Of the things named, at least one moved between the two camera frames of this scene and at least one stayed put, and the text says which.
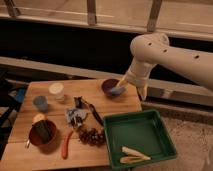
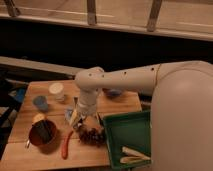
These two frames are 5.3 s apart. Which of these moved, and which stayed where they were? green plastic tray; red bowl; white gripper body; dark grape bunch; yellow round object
Moved: white gripper body
Stayed: dark grape bunch; green plastic tray; yellow round object; red bowl
